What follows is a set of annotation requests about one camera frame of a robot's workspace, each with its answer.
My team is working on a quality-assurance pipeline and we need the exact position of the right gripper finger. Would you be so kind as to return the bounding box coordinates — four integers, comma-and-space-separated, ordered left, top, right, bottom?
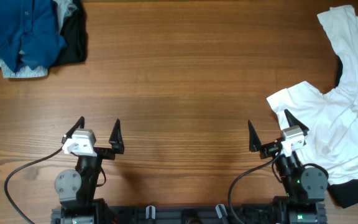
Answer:
284, 109, 309, 133
248, 120, 262, 152

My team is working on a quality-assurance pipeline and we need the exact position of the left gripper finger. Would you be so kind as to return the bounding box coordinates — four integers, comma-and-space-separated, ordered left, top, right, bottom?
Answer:
62, 116, 85, 144
109, 119, 125, 154

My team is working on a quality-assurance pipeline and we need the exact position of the white t-shirt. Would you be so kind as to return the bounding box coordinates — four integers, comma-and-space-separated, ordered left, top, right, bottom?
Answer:
267, 5, 358, 184

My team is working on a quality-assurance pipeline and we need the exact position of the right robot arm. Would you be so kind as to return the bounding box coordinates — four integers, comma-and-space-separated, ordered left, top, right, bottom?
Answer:
248, 110, 329, 223

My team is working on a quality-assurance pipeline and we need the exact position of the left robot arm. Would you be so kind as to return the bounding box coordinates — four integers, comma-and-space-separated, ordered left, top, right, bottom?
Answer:
51, 117, 124, 224

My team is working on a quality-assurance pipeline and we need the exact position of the black t-shirt right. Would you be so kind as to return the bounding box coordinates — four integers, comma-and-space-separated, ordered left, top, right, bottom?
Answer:
326, 55, 358, 209

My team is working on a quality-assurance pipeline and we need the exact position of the black garment in pile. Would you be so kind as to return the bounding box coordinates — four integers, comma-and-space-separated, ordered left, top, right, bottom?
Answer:
52, 0, 88, 67

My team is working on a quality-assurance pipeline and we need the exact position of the light patterned garment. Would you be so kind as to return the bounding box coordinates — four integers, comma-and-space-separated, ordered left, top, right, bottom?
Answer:
0, 58, 48, 78

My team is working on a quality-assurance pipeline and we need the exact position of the blue shirt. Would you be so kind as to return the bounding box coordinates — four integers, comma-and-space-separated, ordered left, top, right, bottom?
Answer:
0, 0, 67, 72

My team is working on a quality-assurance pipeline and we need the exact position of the grey garment in pile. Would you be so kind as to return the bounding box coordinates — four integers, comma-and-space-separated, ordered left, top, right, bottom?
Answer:
53, 0, 78, 33

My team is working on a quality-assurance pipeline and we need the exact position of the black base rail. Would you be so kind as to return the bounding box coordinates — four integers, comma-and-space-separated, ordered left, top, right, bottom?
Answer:
50, 203, 328, 224

